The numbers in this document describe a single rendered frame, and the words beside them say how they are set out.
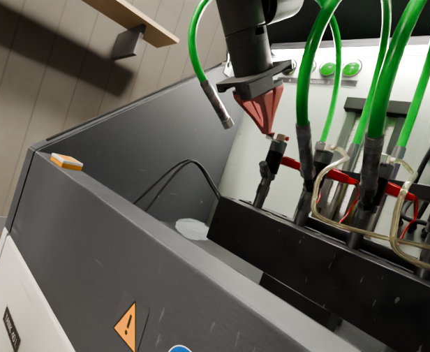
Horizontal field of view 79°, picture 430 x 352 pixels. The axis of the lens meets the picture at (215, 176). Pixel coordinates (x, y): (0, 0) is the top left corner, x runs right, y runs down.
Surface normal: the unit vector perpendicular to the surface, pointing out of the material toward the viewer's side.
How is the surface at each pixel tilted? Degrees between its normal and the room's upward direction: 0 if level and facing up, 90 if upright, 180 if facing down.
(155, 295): 90
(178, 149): 90
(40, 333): 90
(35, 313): 90
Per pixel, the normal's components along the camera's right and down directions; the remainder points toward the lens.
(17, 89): 0.63, 0.25
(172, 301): -0.60, -0.17
